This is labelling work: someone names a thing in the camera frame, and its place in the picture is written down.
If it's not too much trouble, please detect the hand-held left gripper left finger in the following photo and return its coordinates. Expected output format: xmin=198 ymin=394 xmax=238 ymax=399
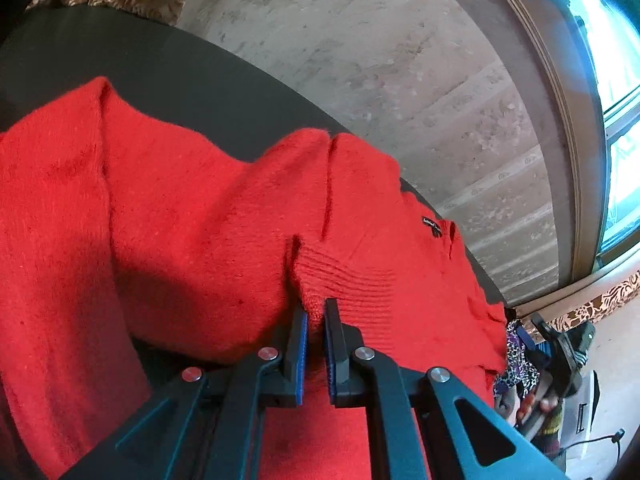
xmin=65 ymin=302 xmax=309 ymax=480

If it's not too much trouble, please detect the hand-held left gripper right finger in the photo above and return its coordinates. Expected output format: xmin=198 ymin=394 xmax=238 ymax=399
xmin=324 ymin=298 xmax=568 ymax=480

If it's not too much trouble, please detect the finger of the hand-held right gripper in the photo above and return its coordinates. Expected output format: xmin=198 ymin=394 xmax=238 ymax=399
xmin=515 ymin=321 xmax=537 ymax=356

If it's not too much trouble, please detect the red knit sweater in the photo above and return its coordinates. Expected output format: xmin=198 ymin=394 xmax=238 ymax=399
xmin=0 ymin=76 xmax=509 ymax=480

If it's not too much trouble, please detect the person's right hand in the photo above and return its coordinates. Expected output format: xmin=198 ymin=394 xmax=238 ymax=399
xmin=517 ymin=394 xmax=562 ymax=418

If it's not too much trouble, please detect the person's patterned purple clothing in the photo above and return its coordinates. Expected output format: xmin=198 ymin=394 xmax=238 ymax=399
xmin=492 ymin=319 xmax=543 ymax=406

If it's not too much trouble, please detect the white box device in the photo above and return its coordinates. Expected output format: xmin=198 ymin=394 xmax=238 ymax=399
xmin=562 ymin=369 xmax=602 ymax=461

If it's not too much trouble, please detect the glass window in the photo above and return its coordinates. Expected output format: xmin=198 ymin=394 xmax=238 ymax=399
xmin=540 ymin=0 xmax=640 ymax=261

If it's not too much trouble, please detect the black cable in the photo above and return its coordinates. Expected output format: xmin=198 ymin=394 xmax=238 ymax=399
xmin=562 ymin=428 xmax=627 ymax=458

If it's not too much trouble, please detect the grey window frame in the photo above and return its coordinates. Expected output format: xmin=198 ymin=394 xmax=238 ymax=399
xmin=472 ymin=0 xmax=640 ymax=288

